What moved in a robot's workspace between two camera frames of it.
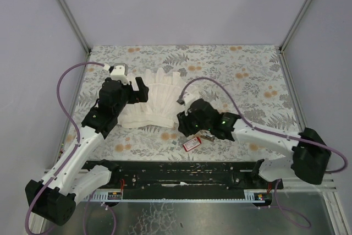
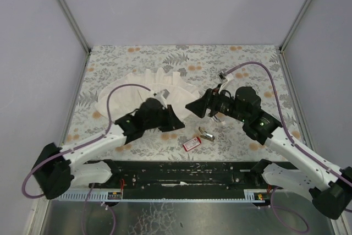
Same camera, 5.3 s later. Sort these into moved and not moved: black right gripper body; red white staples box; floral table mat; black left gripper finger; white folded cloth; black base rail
Moved: black left gripper finger; black right gripper body
Not moved: floral table mat; white folded cloth; red white staples box; black base rail
